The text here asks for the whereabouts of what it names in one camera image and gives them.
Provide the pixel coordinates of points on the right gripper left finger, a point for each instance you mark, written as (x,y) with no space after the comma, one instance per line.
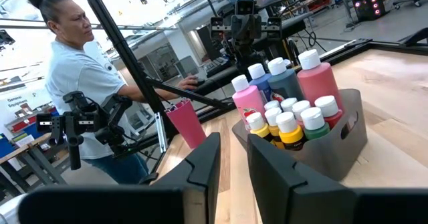
(200,170)

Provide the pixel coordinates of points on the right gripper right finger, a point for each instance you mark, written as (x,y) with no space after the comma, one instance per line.
(284,184)

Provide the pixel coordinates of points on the small yellow striped bottle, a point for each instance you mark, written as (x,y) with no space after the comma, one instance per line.
(291,133)

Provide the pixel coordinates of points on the grey translucent plastic bin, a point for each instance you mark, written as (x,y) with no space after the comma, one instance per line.
(327,150)

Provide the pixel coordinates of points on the large blue paint bottle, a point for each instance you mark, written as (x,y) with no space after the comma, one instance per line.
(262,80)

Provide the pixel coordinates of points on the large teal paint bottle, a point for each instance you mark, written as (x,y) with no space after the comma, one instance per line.
(286,82)

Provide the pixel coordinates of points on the large pink paint bottle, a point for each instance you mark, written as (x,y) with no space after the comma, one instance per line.
(249,100)

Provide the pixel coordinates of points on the large coral paint bottle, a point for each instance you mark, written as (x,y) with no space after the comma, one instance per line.
(319,78)

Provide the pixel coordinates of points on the red plastic cup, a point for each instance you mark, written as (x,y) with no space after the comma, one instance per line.
(187,127)

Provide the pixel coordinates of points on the black keyboard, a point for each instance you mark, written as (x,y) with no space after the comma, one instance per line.
(217,65)

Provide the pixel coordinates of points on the grey computer cart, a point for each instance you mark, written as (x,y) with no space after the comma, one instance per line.
(214,83)

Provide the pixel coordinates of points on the black computer mouse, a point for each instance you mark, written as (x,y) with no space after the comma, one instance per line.
(201,82)

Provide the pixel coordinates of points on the black computer with pink fans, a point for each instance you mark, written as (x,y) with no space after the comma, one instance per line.
(369,5)

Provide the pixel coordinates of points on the person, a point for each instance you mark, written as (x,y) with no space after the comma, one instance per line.
(80,77)

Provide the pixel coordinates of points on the white printed sign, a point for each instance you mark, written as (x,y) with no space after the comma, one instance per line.
(20,105)

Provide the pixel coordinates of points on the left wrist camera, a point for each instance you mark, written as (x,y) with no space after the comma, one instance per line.
(245,6)

